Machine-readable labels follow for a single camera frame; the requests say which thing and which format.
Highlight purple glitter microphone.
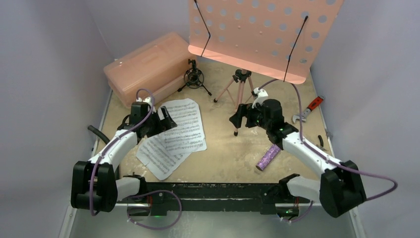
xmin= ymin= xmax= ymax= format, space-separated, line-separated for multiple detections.
xmin=256 ymin=144 xmax=281 ymax=171

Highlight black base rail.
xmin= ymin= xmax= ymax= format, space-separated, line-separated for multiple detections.
xmin=118 ymin=182 xmax=309 ymax=216

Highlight black microphone shock mount stand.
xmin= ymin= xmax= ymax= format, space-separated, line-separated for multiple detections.
xmin=177 ymin=59 xmax=212 ymax=96

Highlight pink music stand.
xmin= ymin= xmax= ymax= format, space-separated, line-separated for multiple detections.
xmin=187 ymin=0 xmax=345 ymax=137

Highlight sheet music page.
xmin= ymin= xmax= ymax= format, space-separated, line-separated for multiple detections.
xmin=136 ymin=136 xmax=191 ymax=180
xmin=160 ymin=98 xmax=207 ymax=156

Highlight black handled pliers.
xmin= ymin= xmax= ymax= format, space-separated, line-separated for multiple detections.
xmin=316 ymin=135 xmax=327 ymax=151

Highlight pink translucent storage box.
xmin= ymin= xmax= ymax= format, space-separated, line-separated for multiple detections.
xmin=104 ymin=32 xmax=197 ymax=108

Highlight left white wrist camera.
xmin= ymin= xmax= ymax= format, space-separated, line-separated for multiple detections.
xmin=136 ymin=96 xmax=155 ymax=110

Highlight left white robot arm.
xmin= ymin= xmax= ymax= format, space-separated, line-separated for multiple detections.
xmin=70 ymin=102 xmax=177 ymax=215

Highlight black corrugated hose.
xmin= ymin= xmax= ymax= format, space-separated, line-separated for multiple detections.
xmin=87 ymin=125 xmax=110 ymax=145

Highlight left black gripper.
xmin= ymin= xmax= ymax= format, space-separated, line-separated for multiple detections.
xmin=143 ymin=107 xmax=176 ymax=138

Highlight red handled tool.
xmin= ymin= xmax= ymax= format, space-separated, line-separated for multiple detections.
xmin=292 ymin=95 xmax=325 ymax=123

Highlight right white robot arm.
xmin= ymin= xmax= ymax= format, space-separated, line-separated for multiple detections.
xmin=229 ymin=99 xmax=367 ymax=218

